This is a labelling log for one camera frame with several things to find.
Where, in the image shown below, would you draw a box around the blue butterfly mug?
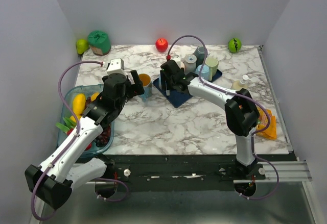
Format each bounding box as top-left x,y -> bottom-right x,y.
138,73 -> 152,102

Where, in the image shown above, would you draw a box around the blue white gradient mug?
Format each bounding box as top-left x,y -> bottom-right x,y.
158,74 -> 170,96

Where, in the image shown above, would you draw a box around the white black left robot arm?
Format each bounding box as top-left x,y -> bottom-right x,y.
25,69 -> 144,210

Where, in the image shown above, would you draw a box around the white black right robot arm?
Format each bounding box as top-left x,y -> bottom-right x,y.
160,60 -> 259,179

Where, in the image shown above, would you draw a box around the grey upside down mug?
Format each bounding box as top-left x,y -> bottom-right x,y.
183,54 -> 197,74

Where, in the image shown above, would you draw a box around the light blue faceted mug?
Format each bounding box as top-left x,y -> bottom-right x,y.
195,64 -> 210,81

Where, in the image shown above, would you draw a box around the dark teal mug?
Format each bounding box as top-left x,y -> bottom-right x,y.
193,46 -> 205,65

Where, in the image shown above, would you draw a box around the light green mug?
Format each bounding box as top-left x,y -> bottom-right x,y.
205,57 -> 219,81

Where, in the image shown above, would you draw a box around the dark blue mat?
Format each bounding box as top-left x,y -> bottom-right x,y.
154,66 -> 227,108

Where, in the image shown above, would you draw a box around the red toy apple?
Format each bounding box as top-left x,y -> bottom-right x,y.
155,38 -> 169,53

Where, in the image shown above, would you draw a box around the yellow toy mango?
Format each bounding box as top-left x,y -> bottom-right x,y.
72,93 -> 86,115

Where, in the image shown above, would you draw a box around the dark red toy grapes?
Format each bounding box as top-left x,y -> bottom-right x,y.
95,126 -> 111,147

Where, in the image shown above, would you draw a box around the green toy pear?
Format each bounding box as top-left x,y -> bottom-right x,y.
76,39 -> 89,55

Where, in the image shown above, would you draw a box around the white pump bottle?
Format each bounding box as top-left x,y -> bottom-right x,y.
231,74 -> 251,91

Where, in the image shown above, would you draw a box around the red toy dragon fruit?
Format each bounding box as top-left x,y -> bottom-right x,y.
85,143 -> 92,151

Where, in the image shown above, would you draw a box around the teal plastic fruit bin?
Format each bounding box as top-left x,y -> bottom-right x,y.
57,84 -> 114,159

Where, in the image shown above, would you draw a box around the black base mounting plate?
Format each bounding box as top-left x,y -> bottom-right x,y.
101,155 -> 266,192

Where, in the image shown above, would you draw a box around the orange snack bag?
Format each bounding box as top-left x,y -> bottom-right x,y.
256,107 -> 277,140

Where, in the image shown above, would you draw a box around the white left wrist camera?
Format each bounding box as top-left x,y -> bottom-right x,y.
103,58 -> 126,75

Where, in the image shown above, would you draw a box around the aluminium rail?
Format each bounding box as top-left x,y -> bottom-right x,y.
234,161 -> 312,184

